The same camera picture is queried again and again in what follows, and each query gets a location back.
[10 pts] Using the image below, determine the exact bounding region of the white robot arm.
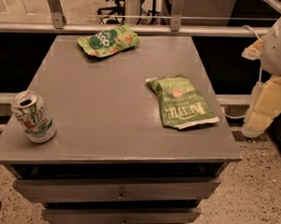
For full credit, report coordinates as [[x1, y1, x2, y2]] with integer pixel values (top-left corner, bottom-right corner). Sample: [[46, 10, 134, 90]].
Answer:
[[241, 17, 281, 137]]

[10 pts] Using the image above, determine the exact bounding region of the green kettle jalapeno chip bag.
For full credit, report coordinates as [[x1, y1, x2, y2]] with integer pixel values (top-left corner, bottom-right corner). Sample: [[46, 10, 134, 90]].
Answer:
[[146, 76, 219, 130]]

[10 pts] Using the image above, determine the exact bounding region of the light green snack bag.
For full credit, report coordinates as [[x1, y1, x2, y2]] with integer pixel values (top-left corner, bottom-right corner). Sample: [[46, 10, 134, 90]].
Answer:
[[77, 24, 140, 58]]

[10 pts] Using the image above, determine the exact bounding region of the lower grey drawer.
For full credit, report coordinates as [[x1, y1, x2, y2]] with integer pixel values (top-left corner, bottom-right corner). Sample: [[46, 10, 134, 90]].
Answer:
[[43, 207, 201, 224]]

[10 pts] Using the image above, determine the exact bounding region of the grey drawer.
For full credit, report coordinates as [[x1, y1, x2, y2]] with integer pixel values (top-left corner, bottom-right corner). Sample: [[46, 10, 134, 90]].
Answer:
[[43, 207, 201, 224], [13, 176, 220, 203]]

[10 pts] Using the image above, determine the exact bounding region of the black office chair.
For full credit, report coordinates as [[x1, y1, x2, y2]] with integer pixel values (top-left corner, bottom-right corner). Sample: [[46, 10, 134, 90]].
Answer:
[[95, 0, 144, 26]]

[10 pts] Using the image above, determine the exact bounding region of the grey metal railing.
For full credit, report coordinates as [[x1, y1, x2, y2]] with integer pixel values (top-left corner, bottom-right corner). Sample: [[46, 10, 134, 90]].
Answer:
[[0, 0, 271, 37]]

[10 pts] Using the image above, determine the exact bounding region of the white 7up soda can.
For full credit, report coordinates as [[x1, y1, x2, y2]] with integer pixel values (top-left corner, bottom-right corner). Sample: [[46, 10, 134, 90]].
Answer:
[[11, 91, 57, 143]]

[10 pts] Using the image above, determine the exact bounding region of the upper grey drawer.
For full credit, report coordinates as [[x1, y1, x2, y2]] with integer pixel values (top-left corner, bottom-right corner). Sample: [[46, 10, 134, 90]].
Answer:
[[13, 176, 220, 203]]

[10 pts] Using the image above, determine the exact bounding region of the white cable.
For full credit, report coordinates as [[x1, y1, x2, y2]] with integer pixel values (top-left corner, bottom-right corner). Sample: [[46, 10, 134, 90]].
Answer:
[[221, 105, 248, 120]]

